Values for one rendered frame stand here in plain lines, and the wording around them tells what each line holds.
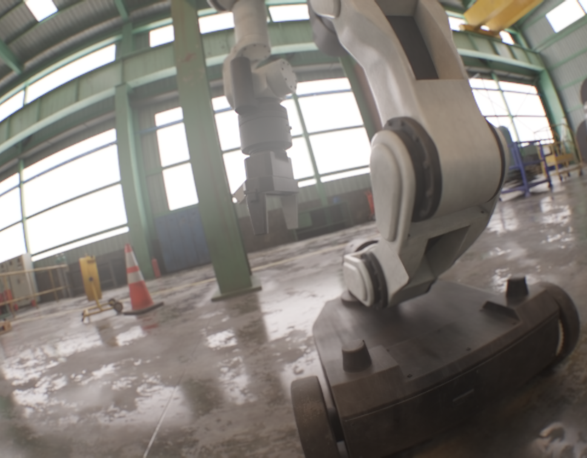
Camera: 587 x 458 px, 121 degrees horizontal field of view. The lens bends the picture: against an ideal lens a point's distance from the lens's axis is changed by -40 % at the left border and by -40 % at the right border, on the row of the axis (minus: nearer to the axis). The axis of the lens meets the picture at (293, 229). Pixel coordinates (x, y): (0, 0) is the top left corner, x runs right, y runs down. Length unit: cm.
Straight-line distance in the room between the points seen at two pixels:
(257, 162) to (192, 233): 855
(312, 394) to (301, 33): 1140
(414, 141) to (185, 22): 338
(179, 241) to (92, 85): 703
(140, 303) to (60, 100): 1072
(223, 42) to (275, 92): 1059
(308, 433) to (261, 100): 51
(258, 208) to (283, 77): 22
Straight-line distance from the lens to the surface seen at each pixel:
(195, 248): 895
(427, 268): 60
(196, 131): 272
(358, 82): 413
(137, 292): 298
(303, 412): 43
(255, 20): 58
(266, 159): 42
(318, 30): 66
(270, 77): 48
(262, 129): 44
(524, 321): 55
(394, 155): 34
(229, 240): 248
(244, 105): 44
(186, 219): 902
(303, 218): 862
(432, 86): 37
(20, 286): 1317
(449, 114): 36
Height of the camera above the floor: 45
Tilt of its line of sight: level
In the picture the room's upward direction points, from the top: 14 degrees counter-clockwise
